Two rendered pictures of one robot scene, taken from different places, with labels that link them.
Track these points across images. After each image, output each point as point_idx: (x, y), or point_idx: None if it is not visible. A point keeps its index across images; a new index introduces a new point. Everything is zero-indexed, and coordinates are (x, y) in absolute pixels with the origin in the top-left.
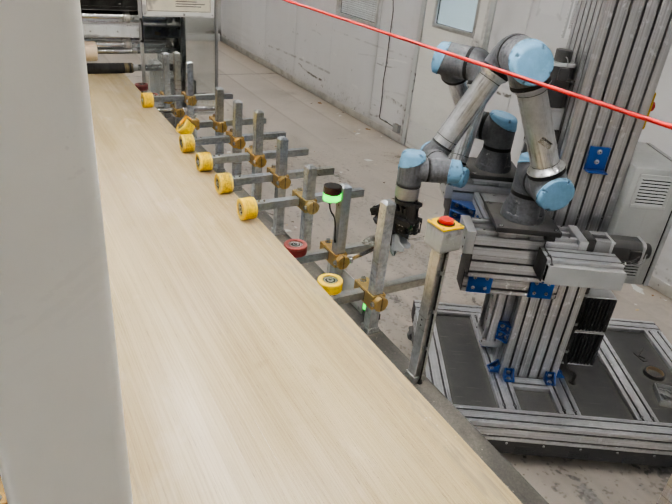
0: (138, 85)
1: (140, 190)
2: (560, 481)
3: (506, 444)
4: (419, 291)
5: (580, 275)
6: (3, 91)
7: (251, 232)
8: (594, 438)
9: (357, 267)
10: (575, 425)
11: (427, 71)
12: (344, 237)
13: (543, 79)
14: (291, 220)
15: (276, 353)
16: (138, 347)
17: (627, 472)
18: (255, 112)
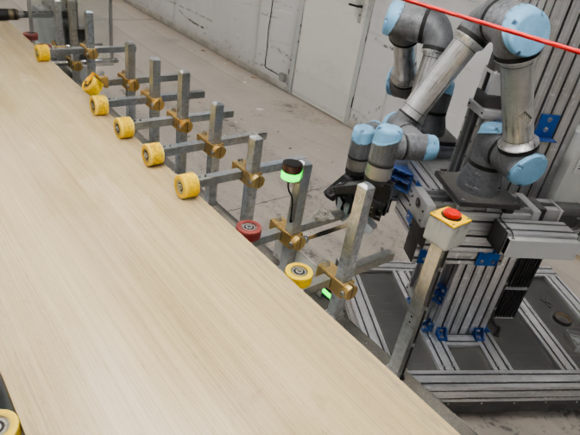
0: (27, 34)
1: (56, 165)
2: (495, 433)
3: (447, 405)
4: (331, 243)
5: (539, 248)
6: None
7: (196, 214)
8: (527, 392)
9: (268, 222)
10: (511, 381)
11: (313, 22)
12: (300, 217)
13: (538, 50)
14: (195, 173)
15: (267, 379)
16: (99, 390)
17: (550, 417)
18: (180, 72)
